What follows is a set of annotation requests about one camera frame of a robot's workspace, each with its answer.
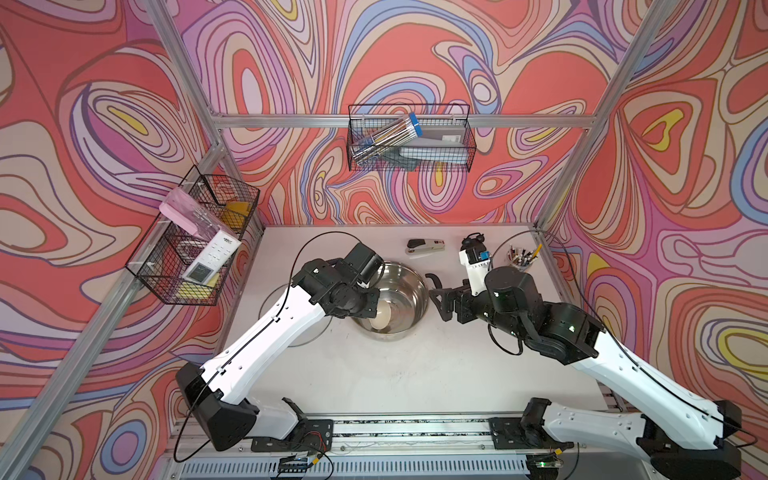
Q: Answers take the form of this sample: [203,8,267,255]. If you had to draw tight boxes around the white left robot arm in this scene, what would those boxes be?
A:
[176,243,383,451]

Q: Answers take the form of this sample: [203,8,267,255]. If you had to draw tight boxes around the yellow object in basket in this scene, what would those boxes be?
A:
[220,201,251,231]

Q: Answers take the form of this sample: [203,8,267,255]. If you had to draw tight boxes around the pack of pencils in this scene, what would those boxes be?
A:
[350,113,422,165]

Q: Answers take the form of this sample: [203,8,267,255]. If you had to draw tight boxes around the black wire basket back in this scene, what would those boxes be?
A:
[346,102,477,172]

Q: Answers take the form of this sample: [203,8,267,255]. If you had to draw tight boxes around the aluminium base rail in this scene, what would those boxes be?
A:
[155,410,667,480]

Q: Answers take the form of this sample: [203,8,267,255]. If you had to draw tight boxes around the black wire basket left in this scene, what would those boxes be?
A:
[125,167,260,306]

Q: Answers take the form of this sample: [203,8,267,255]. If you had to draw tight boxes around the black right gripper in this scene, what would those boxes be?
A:
[430,277,528,340]

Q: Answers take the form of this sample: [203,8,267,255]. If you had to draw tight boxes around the pink case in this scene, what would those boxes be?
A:
[159,187,222,241]

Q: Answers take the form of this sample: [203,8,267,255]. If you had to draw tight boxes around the glass pot lid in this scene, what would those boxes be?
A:
[258,283,332,349]

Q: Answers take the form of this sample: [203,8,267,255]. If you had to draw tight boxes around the grey black stapler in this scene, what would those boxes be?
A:
[405,238,445,258]

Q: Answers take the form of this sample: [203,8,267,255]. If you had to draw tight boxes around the black wire basket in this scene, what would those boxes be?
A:
[346,102,477,172]
[125,167,260,306]

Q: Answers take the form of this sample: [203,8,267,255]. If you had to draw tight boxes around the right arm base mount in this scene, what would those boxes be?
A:
[488,397,574,450]

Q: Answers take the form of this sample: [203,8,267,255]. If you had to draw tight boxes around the beige plastic ladle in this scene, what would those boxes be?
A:
[370,300,392,330]

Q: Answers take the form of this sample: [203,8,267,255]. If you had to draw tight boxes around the white box in basket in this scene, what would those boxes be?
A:
[399,126,469,164]

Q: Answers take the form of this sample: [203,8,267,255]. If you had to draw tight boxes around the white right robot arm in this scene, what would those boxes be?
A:
[429,267,742,479]

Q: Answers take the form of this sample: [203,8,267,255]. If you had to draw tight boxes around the black alarm clock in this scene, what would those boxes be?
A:
[462,232,485,246]

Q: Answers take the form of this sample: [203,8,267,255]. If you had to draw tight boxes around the white calculator device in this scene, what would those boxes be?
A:
[182,230,241,285]

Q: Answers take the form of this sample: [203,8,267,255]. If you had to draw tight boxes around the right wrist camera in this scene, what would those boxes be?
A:
[459,238,491,296]

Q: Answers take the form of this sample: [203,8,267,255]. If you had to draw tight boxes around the stainless steel pot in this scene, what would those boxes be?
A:
[352,261,435,341]

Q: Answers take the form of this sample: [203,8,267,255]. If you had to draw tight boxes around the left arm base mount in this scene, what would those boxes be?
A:
[249,397,334,453]

